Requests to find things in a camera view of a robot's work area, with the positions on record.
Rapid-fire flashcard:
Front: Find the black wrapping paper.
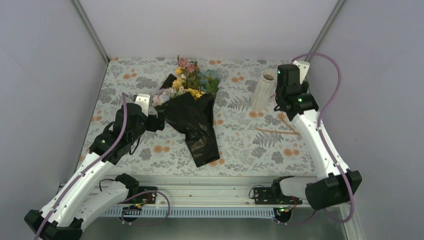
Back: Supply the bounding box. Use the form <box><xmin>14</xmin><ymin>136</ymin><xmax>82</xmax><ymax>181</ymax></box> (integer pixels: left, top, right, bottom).
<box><xmin>155</xmin><ymin>93</ymin><xmax>220</xmax><ymax>168</ymax></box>

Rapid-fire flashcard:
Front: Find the colourful artificial flower bouquet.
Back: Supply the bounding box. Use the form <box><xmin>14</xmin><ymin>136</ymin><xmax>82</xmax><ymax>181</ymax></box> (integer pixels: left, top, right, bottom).
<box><xmin>152</xmin><ymin>56</ymin><xmax>222</xmax><ymax>107</ymax></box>

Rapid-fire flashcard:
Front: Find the tan raffia ribbon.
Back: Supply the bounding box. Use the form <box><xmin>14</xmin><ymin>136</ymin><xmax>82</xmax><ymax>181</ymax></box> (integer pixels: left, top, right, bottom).
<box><xmin>254</xmin><ymin>119</ymin><xmax>301</xmax><ymax>136</ymax></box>

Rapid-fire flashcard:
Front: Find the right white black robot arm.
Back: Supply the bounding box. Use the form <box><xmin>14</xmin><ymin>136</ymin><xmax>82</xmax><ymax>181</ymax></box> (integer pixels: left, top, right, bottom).
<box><xmin>270</xmin><ymin>64</ymin><xmax>362</xmax><ymax>210</ymax></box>

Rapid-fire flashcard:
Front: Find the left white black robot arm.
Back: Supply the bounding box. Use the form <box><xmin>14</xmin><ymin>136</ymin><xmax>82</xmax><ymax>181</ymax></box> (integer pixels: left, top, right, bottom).
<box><xmin>24</xmin><ymin>103</ymin><xmax>165</xmax><ymax>240</ymax></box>

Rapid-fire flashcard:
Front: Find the white ribbed ceramic vase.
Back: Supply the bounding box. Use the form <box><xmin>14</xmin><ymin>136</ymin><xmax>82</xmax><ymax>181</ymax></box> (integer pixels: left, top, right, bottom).
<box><xmin>250</xmin><ymin>69</ymin><xmax>277</xmax><ymax>112</ymax></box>

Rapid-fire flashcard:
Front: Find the floral patterned table mat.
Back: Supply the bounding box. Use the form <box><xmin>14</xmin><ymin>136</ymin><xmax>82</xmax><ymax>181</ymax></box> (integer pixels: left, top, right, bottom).
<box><xmin>78</xmin><ymin>56</ymin><xmax>325</xmax><ymax>178</ymax></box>

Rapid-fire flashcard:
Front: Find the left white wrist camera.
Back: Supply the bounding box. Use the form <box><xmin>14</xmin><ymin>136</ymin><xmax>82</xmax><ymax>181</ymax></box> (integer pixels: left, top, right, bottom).
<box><xmin>134</xmin><ymin>93</ymin><xmax>151</xmax><ymax>116</ymax></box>

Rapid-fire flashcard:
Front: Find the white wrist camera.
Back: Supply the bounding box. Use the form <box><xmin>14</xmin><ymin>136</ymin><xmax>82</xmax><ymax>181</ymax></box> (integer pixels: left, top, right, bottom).
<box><xmin>134</xmin><ymin>93</ymin><xmax>151</xmax><ymax>116</ymax></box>
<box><xmin>290</xmin><ymin>60</ymin><xmax>310</xmax><ymax>84</ymax></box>

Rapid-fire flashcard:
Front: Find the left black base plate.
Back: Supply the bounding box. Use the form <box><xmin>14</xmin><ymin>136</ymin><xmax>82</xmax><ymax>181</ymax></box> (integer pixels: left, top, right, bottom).
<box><xmin>127</xmin><ymin>186</ymin><xmax>158</xmax><ymax>205</ymax></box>

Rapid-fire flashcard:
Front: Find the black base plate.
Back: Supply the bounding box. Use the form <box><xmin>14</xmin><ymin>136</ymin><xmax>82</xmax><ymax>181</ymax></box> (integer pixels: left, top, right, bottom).
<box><xmin>127</xmin><ymin>186</ymin><xmax>158</xmax><ymax>205</ymax></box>
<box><xmin>252</xmin><ymin>186</ymin><xmax>303</xmax><ymax>205</ymax></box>

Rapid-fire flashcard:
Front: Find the aluminium rail frame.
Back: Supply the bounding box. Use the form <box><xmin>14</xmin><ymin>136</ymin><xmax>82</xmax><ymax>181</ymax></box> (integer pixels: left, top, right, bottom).
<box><xmin>56</xmin><ymin>62</ymin><xmax>353</xmax><ymax>219</ymax></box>

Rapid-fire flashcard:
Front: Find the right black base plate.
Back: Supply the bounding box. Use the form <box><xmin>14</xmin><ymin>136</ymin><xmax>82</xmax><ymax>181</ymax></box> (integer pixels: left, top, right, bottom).
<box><xmin>252</xmin><ymin>186</ymin><xmax>303</xmax><ymax>205</ymax></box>

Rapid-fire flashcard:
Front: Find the left vertical aluminium post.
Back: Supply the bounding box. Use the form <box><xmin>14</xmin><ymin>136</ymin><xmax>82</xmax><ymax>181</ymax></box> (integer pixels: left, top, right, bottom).
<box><xmin>71</xmin><ymin>0</ymin><xmax>110</xmax><ymax>65</ymax></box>

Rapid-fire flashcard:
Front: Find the vertical aluminium post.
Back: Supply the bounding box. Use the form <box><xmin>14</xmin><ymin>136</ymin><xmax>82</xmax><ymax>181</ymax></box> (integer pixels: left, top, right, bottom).
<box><xmin>308</xmin><ymin>0</ymin><xmax>346</xmax><ymax>54</ymax></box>
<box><xmin>71</xmin><ymin>0</ymin><xmax>110</xmax><ymax>65</ymax></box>

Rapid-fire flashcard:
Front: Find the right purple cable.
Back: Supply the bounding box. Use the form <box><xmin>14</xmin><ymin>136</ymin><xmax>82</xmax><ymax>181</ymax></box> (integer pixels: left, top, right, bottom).
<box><xmin>272</xmin><ymin>52</ymin><xmax>356</xmax><ymax>227</ymax></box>

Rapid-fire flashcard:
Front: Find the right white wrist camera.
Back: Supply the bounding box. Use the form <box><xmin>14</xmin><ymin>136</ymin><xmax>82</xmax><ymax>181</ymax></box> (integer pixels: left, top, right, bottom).
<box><xmin>290</xmin><ymin>60</ymin><xmax>310</xmax><ymax>84</ymax></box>

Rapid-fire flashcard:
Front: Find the right vertical aluminium post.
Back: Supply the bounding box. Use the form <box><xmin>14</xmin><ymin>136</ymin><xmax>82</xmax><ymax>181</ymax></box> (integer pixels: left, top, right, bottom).
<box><xmin>308</xmin><ymin>0</ymin><xmax>346</xmax><ymax>54</ymax></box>

